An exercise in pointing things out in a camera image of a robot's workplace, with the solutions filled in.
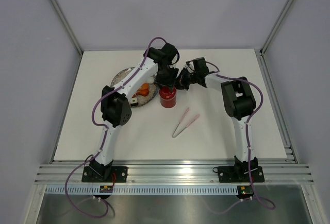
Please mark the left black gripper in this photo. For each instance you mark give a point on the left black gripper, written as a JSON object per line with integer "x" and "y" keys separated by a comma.
{"x": 168, "y": 82}

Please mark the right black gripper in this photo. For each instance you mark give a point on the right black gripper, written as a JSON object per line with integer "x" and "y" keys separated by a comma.
{"x": 180, "y": 83}

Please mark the silver tin lid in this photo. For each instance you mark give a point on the silver tin lid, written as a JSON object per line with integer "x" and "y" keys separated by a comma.
{"x": 167, "y": 93}

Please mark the pink metal tongs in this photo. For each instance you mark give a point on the pink metal tongs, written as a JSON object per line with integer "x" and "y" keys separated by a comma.
{"x": 183, "y": 123}

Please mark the red cylindrical tin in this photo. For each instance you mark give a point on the red cylindrical tin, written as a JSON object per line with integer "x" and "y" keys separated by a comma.
{"x": 168, "y": 101}

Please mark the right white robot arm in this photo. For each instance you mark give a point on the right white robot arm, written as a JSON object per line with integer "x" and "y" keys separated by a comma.
{"x": 239, "y": 104}

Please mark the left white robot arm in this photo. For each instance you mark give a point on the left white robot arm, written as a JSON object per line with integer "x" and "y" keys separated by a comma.
{"x": 115, "y": 101}

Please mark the speckled round plate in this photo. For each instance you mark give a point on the speckled round plate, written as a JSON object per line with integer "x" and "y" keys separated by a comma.
{"x": 141, "y": 100}

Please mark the sushi roll piece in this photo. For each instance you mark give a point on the sushi roll piece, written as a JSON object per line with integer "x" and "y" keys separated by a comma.
{"x": 134, "y": 102}

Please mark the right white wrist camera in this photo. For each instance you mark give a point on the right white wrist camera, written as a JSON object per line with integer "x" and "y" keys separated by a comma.
{"x": 188, "y": 65}

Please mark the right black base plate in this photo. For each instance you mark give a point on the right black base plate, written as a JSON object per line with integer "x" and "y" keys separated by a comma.
{"x": 227, "y": 174}

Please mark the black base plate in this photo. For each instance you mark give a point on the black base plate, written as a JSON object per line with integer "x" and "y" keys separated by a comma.
{"x": 227, "y": 174}
{"x": 116, "y": 174}

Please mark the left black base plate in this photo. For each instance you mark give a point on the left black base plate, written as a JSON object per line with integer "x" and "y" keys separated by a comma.
{"x": 116, "y": 174}

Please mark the right aluminium frame post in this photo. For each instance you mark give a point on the right aluminium frame post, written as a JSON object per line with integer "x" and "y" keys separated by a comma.
{"x": 277, "y": 25}

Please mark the aluminium frame post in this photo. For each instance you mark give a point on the aluminium frame post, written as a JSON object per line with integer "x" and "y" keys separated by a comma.
{"x": 61, "y": 16}
{"x": 277, "y": 25}

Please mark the left aluminium frame post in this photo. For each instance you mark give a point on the left aluminium frame post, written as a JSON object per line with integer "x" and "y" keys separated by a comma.
{"x": 61, "y": 16}

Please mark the aluminium mounting rail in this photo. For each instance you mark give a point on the aluminium mounting rail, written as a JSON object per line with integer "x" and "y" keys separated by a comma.
{"x": 176, "y": 172}

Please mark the white slotted cable duct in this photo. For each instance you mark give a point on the white slotted cable duct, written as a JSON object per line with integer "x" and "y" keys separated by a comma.
{"x": 141, "y": 190}

